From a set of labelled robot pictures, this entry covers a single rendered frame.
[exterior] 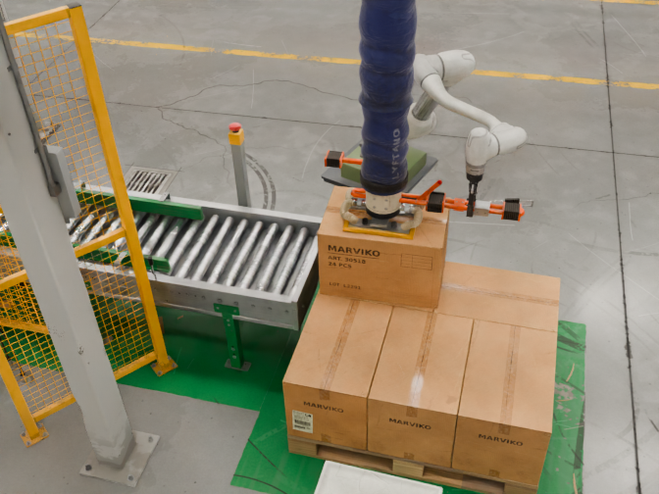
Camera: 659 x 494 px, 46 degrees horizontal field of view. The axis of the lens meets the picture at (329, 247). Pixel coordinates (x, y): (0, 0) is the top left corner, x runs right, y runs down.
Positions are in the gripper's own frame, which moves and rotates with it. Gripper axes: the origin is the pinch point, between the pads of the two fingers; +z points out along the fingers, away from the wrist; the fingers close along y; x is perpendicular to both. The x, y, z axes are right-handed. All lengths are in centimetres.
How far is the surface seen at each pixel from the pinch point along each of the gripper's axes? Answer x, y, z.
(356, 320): -47, 34, 53
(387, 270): -35, 19, 30
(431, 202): -17.9, 3.8, -2.4
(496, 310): 19, 12, 52
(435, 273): -11.9, 18.1, 29.0
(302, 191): -126, -134, 108
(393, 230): -33.8, 13.5, 9.8
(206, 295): -126, 34, 53
